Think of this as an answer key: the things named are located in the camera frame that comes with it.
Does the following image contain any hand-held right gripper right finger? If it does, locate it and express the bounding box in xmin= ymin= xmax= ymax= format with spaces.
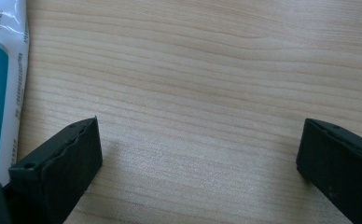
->
xmin=296 ymin=118 xmax=362 ymax=224

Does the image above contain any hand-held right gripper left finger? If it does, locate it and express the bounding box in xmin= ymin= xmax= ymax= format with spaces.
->
xmin=7 ymin=116 xmax=104 ymax=224

